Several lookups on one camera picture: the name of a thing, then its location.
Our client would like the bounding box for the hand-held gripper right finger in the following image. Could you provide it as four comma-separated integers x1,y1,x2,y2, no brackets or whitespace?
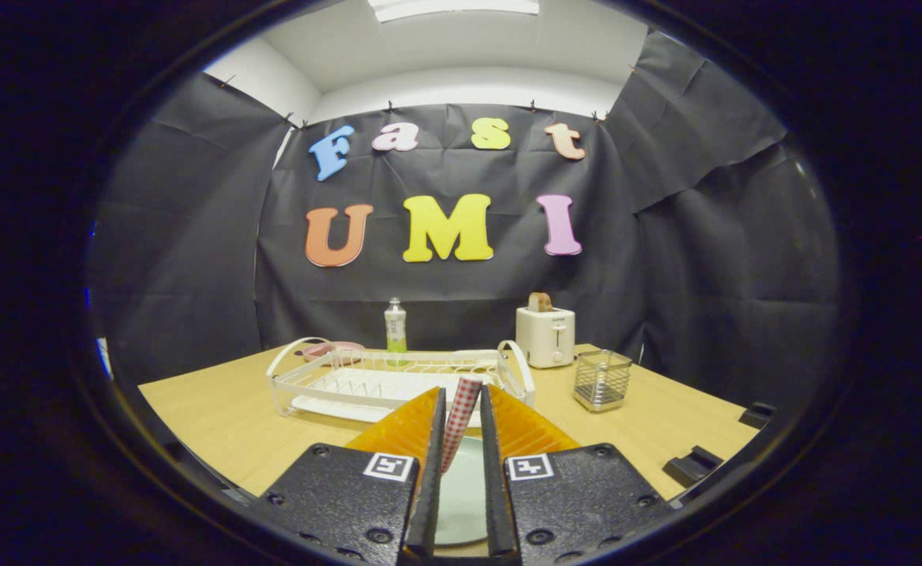
479,384,675,566

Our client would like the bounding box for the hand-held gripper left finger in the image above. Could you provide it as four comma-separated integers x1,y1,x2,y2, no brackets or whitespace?
248,385,447,566

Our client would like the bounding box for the pale green plate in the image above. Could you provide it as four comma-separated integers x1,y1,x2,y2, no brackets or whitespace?
433,435,489,547

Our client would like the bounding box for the metal wire basket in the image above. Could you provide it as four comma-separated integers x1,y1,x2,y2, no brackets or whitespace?
572,349,634,413

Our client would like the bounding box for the white wire dish rack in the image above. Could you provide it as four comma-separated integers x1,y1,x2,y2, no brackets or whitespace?
266,336,536,429

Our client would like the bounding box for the pink checked handle spoon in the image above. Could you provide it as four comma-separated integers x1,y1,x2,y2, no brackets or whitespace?
439,376,483,475

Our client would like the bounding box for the black table clamp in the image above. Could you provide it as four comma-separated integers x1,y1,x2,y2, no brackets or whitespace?
663,445,725,488
738,402,777,430

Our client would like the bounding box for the white drip tray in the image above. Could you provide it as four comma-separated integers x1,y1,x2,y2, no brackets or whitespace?
292,368,501,429

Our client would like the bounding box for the pink bowl with food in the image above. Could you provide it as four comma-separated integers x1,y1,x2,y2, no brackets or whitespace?
302,340,365,364

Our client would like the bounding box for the white toaster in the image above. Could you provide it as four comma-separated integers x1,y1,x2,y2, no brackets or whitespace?
516,305,577,369

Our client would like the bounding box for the clear bottle green liquid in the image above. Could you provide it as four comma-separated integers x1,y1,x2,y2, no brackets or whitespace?
384,297,408,366

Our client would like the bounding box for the black backdrop cloth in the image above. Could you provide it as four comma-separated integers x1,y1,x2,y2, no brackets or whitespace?
87,30,843,410

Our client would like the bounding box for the ceiling light panel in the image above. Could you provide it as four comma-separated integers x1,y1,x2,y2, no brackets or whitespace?
366,0,542,23

